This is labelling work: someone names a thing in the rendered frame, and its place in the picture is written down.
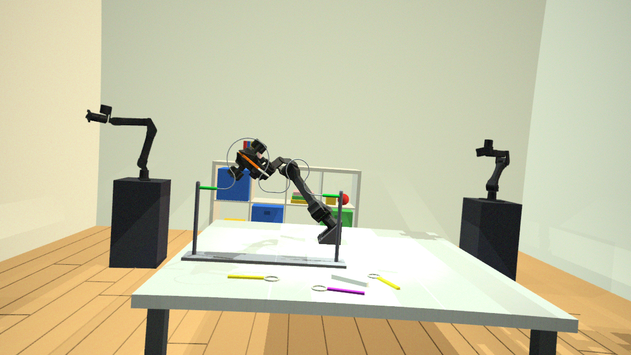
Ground white rectangular bar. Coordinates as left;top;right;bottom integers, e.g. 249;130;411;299
331;273;369;287

